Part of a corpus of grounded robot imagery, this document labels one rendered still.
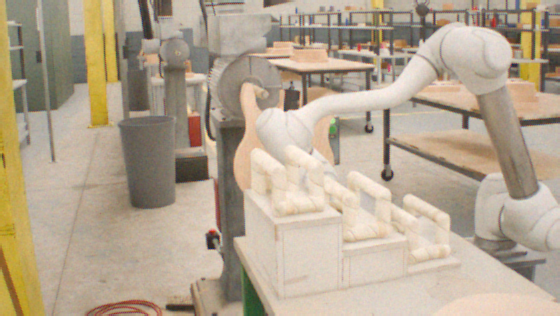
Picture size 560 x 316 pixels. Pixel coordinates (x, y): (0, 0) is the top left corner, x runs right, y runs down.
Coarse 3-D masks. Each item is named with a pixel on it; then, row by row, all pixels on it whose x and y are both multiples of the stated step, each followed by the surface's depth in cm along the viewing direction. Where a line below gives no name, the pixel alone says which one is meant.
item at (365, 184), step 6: (348, 174) 146; (354, 174) 144; (360, 174) 143; (354, 180) 142; (360, 180) 140; (366, 180) 138; (360, 186) 139; (366, 186) 136; (372, 186) 134; (378, 186) 133; (366, 192) 137; (372, 192) 133; (378, 192) 130; (384, 192) 130
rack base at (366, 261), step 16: (368, 240) 130; (384, 240) 130; (400, 240) 129; (352, 256) 126; (368, 256) 127; (384, 256) 128; (400, 256) 130; (352, 272) 127; (368, 272) 128; (384, 272) 129; (400, 272) 131
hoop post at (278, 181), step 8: (272, 176) 122; (280, 176) 121; (272, 184) 122; (280, 184) 121; (272, 192) 123; (280, 192) 122; (272, 200) 123; (280, 200) 122; (272, 208) 124; (280, 216) 123
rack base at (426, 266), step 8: (424, 240) 150; (448, 256) 139; (408, 264) 136; (416, 264) 135; (424, 264) 135; (432, 264) 135; (440, 264) 134; (448, 264) 134; (456, 264) 135; (408, 272) 131; (416, 272) 132; (424, 272) 133
